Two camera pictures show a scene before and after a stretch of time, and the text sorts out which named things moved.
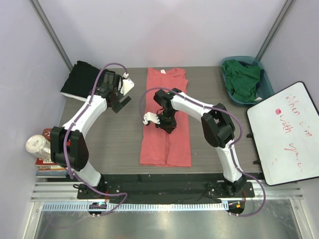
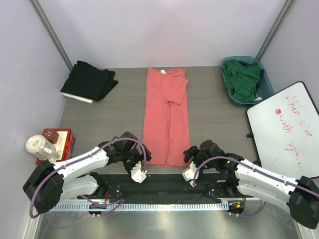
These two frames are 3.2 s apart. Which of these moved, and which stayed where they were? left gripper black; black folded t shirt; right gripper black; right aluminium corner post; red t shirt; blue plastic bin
Moved: right gripper black; left gripper black
Stayed: right aluminium corner post; black folded t shirt; red t shirt; blue plastic bin
